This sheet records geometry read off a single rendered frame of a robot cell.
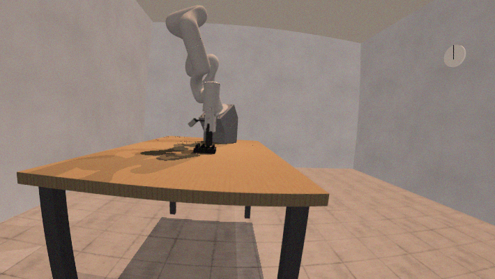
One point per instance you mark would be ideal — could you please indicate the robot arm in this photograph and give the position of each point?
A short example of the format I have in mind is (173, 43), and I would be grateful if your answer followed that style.
(183, 24)

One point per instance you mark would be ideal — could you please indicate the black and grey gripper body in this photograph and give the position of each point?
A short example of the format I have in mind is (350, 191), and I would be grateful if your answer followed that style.
(211, 119)

